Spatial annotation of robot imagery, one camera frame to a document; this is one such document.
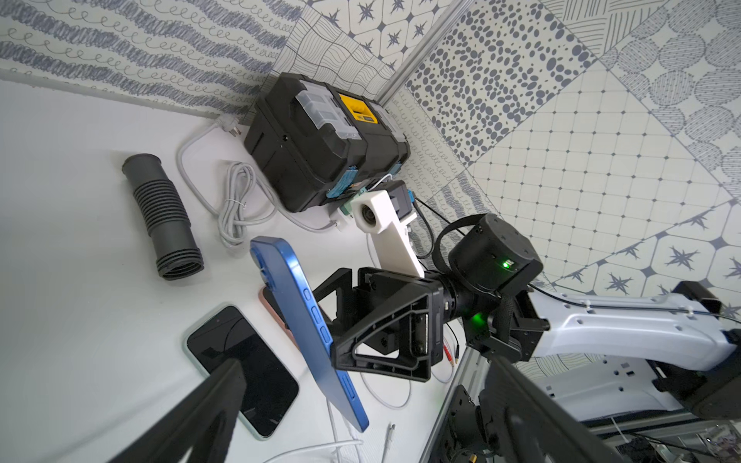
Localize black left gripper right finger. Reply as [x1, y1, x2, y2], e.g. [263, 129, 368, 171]
[482, 356, 623, 462]

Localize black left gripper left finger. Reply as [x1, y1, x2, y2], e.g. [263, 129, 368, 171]
[112, 360, 246, 462]

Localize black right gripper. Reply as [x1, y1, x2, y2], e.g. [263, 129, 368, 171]
[313, 267, 446, 382]

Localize grey-green case phone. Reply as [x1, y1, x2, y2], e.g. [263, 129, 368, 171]
[183, 304, 299, 440]

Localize pink case phone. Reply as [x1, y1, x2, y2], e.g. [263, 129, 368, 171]
[259, 287, 297, 346]

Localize white charging cable blue phone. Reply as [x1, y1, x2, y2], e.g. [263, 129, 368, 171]
[264, 400, 366, 463]

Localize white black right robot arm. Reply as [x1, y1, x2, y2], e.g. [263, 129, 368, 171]
[314, 213, 740, 421]

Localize white power strip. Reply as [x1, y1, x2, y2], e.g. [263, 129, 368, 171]
[330, 210, 354, 232]

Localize green charger plugs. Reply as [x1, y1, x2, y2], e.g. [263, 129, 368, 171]
[340, 199, 360, 220]

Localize black yellow toolbox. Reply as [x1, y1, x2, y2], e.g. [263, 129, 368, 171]
[244, 73, 410, 212]

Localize aluminium front rail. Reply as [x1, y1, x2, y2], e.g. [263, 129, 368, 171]
[420, 349, 484, 462]

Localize coiled grey power cable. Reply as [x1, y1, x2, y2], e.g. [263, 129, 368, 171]
[176, 115, 349, 250]

